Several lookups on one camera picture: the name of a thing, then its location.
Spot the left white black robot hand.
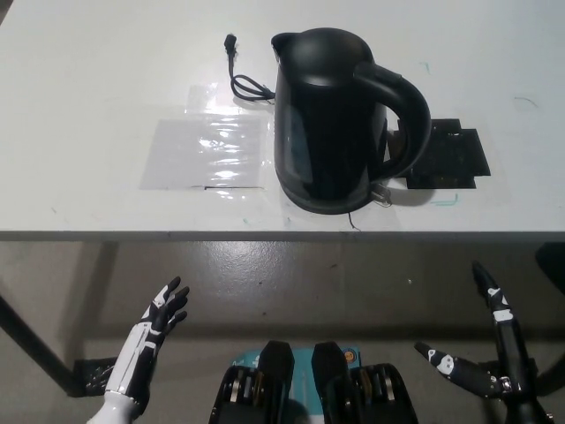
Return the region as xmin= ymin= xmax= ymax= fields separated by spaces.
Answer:
xmin=104 ymin=276 xmax=192 ymax=406

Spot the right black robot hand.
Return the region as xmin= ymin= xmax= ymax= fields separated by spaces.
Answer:
xmin=413 ymin=261 xmax=534 ymax=401

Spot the black electric kettle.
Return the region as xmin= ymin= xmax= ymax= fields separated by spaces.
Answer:
xmin=269 ymin=27 xmax=432 ymax=216

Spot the black table leg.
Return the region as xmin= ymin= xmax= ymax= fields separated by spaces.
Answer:
xmin=0 ymin=291 xmax=75 ymax=398
xmin=533 ymin=355 xmax=565 ymax=397

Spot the dark object beside table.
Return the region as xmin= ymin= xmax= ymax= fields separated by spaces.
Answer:
xmin=534 ymin=244 xmax=565 ymax=284

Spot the large clear plastic sheet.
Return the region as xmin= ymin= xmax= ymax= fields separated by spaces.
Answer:
xmin=139 ymin=115 xmax=278 ymax=192

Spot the black power cord with plug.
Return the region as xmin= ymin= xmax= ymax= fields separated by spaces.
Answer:
xmin=223 ymin=34 xmax=278 ymax=106

